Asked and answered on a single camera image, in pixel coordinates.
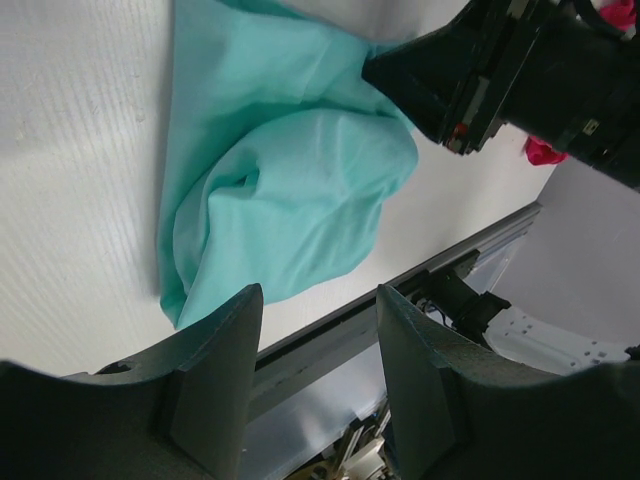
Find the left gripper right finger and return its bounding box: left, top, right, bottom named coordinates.
left=376, top=285, right=639, bottom=479

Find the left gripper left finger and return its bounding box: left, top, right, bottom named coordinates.
left=1, top=285, right=263, bottom=479

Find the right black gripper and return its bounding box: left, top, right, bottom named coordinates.
left=362, top=1, right=639, bottom=189

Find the pink t-shirt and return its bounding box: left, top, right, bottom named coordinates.
left=524, top=0, right=637, bottom=166

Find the teal t-shirt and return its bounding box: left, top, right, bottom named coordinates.
left=157, top=1, right=418, bottom=329

